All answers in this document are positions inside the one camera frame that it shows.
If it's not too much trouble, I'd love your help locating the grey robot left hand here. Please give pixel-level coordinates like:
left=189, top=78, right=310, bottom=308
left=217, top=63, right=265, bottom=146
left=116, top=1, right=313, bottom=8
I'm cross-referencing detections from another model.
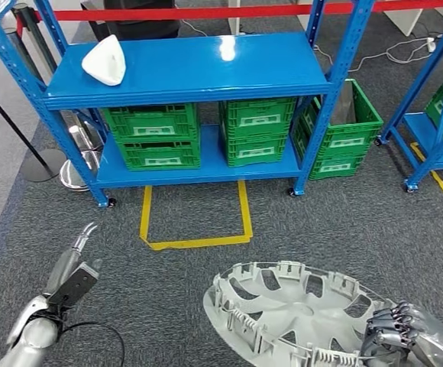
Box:
left=42, top=222, right=99, bottom=300

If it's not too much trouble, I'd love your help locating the grey plastic wheel hubcap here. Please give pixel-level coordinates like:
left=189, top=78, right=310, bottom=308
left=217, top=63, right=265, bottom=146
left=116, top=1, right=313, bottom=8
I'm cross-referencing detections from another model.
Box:
left=202, top=261, right=417, bottom=367

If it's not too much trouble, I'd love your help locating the white triangular plastic part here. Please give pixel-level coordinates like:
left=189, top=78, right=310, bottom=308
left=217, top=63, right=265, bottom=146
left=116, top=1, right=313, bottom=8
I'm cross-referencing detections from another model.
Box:
left=81, top=34, right=127, bottom=87

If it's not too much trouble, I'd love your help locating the blue metal shelf rack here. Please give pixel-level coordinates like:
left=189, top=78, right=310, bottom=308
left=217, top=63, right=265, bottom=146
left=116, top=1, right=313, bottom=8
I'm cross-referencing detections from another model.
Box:
left=0, top=0, right=377, bottom=209
left=373, top=0, right=443, bottom=194

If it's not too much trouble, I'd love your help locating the black thin pole stand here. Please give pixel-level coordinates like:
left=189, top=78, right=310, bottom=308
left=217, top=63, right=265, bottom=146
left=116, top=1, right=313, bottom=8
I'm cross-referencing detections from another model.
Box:
left=0, top=76, right=67, bottom=184

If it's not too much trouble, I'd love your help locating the black mesh office chair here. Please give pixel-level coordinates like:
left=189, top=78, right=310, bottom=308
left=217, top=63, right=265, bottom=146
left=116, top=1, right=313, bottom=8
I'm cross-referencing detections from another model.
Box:
left=79, top=0, right=181, bottom=43

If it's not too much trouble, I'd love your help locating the red barrier belt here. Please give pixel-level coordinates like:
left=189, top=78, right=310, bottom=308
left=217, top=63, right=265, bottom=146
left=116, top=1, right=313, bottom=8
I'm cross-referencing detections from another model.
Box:
left=15, top=0, right=443, bottom=37

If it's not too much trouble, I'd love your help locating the yellow floor tape marking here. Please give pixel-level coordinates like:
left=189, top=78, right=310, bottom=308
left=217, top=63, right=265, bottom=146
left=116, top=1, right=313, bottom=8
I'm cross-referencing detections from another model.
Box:
left=410, top=141, right=443, bottom=210

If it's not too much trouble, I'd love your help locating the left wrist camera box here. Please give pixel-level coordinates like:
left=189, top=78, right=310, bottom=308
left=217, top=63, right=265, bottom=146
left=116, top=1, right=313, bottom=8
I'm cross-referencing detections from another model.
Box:
left=48, top=259, right=103, bottom=308

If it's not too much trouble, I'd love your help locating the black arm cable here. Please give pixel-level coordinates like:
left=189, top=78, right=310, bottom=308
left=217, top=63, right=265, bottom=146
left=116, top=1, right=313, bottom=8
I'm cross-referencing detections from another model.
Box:
left=59, top=321, right=126, bottom=367

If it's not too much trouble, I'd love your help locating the white floor cable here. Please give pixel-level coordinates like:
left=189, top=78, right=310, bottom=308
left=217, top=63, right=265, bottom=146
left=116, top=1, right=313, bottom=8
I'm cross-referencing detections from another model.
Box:
left=312, top=36, right=436, bottom=73
left=180, top=19, right=209, bottom=37

